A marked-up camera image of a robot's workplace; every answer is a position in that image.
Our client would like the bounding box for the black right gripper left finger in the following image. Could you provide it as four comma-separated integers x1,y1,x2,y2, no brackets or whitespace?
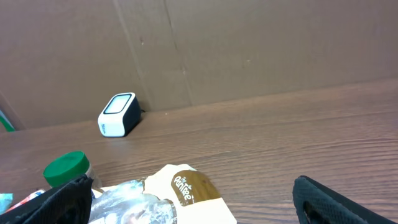
1,174,93,224

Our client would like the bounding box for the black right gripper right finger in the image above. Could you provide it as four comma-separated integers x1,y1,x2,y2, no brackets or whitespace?
292,175,394,224

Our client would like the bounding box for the green lid jar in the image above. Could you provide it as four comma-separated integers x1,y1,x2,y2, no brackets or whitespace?
43,151,102,189

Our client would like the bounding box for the orange tissue pack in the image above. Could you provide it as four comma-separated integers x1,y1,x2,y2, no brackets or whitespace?
6,189,45,212

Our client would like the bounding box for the teal snack packet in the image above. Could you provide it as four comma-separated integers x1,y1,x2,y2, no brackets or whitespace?
0,193,13,214

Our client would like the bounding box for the beige Pantree snack bag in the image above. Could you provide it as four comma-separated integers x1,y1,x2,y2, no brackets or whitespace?
88,164,237,224

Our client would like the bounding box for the white barcode scanner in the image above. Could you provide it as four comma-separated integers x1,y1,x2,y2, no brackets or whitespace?
98,92,142,138

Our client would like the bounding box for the green pole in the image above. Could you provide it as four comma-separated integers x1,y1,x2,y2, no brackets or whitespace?
0,111,16,132

